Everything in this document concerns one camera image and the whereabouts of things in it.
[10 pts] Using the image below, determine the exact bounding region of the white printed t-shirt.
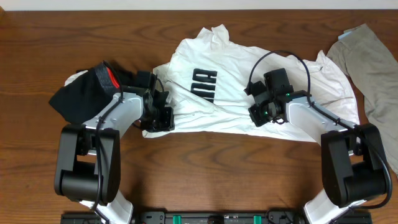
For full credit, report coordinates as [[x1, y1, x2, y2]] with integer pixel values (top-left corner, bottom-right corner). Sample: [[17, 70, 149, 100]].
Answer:
[[153, 25, 359, 142]]

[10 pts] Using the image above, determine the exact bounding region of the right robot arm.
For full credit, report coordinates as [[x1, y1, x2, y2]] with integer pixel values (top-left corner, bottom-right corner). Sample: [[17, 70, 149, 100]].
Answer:
[[245, 81, 392, 223]]

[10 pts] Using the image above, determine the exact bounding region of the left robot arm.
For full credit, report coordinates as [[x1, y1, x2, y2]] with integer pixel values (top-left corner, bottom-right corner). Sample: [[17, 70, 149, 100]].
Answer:
[[54, 87, 174, 223]]

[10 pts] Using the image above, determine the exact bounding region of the black shorts red waistband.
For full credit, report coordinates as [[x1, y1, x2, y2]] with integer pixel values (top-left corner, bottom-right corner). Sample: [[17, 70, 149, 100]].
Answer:
[[49, 62, 134, 124]]

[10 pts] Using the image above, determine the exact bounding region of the grey khaki garment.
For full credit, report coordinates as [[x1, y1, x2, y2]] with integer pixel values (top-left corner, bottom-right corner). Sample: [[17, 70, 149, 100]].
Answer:
[[327, 24, 397, 172]]

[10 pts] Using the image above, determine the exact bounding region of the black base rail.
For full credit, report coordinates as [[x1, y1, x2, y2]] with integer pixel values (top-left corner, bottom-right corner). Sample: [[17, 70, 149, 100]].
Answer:
[[60, 210, 373, 224]]

